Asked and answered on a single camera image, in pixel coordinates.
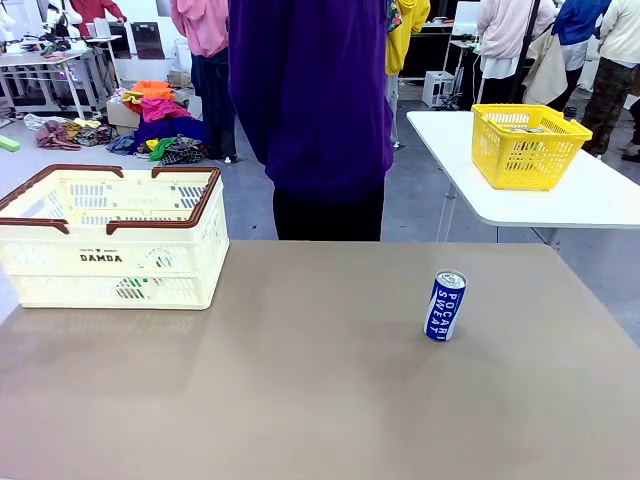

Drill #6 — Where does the yellow cloth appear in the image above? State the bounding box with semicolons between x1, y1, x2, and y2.
64;117;102;142

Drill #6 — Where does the black panel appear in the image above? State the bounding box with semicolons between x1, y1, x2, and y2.
130;22;167;62
107;22;132;62

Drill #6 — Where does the orange cloth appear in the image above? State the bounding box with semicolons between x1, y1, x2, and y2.
130;80;177;104

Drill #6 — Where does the narrow white table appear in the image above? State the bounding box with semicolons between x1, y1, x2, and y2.
84;34;124;92

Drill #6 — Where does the white side table leg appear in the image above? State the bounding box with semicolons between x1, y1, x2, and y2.
436;181;459;244

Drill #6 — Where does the white computer case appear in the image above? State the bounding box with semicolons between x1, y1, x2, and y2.
422;70;458;109

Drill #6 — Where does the person in cream jacket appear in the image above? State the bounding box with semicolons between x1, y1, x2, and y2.
579;0;640;157

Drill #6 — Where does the person in red top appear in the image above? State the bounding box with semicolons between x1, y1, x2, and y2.
69;0;129;37

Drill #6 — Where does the person in pale pink sweater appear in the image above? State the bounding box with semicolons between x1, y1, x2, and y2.
477;0;559;109

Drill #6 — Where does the dark patterned cloth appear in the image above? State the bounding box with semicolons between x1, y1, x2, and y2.
79;124;119;148

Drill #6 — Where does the green labelled drink bottle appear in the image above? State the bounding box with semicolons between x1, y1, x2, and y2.
115;246;174;303

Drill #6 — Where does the grey blue cloth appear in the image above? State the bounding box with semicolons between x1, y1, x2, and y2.
105;130;139;156

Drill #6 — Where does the purple cloth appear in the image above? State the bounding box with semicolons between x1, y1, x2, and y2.
130;115;209;152

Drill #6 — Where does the white plastic bag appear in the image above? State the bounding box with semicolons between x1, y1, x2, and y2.
23;113;67;133

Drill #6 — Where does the blue Pocari Sweat can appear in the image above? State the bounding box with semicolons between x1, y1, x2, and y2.
423;269;469;343

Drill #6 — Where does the person in pink hoodie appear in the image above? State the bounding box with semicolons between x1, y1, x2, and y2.
169;0;239;162

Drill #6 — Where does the brown basket handle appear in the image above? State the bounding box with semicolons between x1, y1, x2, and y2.
105;165;223;237
0;163;125;236

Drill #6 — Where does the person in blue jacket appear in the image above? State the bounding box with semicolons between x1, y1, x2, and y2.
549;0;614;114

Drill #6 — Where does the bright green cloth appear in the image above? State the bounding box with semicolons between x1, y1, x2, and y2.
147;138;179;163

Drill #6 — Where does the grey metal frame table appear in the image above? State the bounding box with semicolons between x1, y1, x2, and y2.
0;48;109;119

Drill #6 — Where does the black checkered cloth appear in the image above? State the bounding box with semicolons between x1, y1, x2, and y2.
159;136;207;167

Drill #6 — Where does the yellow plastic basket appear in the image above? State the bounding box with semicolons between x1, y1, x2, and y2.
471;103;595;193

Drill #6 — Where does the white side table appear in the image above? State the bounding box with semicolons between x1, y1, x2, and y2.
405;110;640;231

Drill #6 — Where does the person in purple sweater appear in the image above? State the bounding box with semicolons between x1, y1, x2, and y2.
226;0;397;243

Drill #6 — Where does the pink cloth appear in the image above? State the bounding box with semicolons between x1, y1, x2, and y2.
141;97;194;124

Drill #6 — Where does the cream plastic shopping basket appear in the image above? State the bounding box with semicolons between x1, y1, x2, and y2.
0;164;232;312

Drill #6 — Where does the reddish patterned cloth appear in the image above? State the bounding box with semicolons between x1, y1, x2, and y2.
34;119;84;152

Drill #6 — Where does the person in yellow hoodie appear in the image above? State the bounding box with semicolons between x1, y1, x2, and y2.
384;0;432;149

